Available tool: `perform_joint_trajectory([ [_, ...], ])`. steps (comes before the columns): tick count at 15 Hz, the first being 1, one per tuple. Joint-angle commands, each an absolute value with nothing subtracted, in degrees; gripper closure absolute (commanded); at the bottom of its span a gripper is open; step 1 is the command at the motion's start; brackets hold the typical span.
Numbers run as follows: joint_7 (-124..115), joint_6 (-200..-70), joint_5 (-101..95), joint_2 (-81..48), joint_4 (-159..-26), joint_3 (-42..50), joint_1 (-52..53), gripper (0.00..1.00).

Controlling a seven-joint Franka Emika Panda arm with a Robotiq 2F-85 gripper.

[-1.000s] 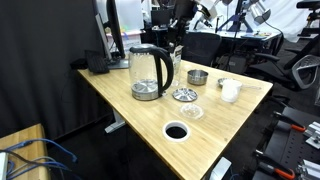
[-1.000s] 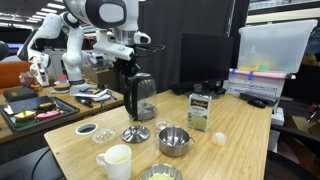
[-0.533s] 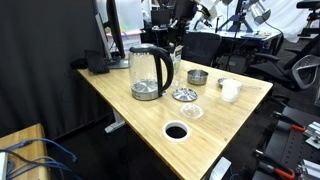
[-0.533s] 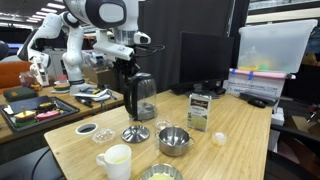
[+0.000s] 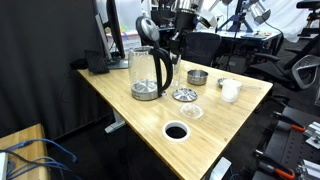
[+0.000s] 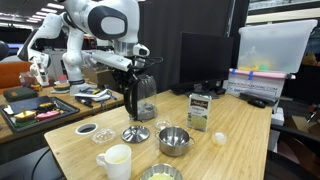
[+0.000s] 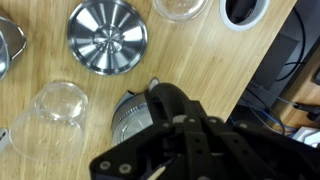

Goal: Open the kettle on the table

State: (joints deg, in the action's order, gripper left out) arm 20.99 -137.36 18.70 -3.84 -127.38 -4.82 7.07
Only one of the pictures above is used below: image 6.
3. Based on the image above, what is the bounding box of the brown cardboard box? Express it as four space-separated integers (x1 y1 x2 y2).
83 68 118 92

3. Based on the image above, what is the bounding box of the pink green toy food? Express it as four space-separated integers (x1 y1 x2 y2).
35 109 62 122

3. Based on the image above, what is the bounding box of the pink bin lid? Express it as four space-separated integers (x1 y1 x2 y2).
229 68 297 81

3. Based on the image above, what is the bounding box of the small steel bowl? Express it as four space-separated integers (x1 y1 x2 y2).
139 162 184 180

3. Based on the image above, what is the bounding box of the black computer monitor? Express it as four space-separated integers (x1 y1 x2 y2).
171 31 235 99

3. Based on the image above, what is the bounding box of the clear plastic storage bin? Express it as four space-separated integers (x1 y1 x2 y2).
237 19 319 75

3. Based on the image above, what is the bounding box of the black office chair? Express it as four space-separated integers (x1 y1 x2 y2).
265 123 320 180

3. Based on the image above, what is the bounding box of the steel pot lid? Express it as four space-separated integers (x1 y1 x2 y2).
121 125 151 144

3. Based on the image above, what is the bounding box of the black computer mouse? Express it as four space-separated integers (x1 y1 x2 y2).
248 98 267 109

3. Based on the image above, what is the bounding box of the black plastic tray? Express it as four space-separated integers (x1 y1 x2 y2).
0 95 80 133

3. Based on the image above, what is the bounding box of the white mug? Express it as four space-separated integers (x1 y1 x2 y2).
96 143 133 180

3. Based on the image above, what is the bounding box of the small clear plastic cup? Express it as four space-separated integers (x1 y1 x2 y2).
211 131 229 146

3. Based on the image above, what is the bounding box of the small clear glass bowl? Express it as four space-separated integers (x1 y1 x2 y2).
154 119 173 132

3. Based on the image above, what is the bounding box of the clear glass lid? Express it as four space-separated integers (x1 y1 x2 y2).
91 127 117 145

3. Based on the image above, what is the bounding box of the green white food carton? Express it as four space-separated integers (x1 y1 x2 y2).
187 92 213 132

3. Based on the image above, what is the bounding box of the dark green flat case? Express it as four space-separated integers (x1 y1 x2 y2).
3 86 39 103

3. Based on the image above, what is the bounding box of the orange seat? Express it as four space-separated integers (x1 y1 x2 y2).
0 61 33 90

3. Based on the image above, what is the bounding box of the toy burger stack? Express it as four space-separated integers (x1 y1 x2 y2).
52 74 71 94

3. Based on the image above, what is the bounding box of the small steel pot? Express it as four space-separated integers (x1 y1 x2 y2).
155 125 196 158

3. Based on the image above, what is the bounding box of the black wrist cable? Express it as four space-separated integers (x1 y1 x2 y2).
127 55 164 73

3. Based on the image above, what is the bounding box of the yellow red toy sandwich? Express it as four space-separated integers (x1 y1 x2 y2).
13 106 37 128

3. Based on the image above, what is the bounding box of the black curtain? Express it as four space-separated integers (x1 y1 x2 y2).
138 0 250 94

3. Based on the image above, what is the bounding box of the dark yellow toy food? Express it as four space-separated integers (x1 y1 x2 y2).
37 101 58 113

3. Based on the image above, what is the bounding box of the white printed cardboard box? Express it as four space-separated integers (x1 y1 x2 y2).
226 77 287 100

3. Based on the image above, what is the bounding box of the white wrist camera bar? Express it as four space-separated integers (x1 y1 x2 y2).
91 49 133 73

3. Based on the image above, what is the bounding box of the white papers stack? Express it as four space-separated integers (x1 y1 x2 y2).
73 87 114 103

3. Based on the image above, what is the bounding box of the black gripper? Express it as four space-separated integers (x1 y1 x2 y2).
112 66 143 94

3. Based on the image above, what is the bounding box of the glass electric kettle black handle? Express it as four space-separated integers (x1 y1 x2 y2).
123 73 158 123

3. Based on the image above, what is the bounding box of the black marker pen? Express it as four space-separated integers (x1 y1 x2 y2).
74 96 95 109

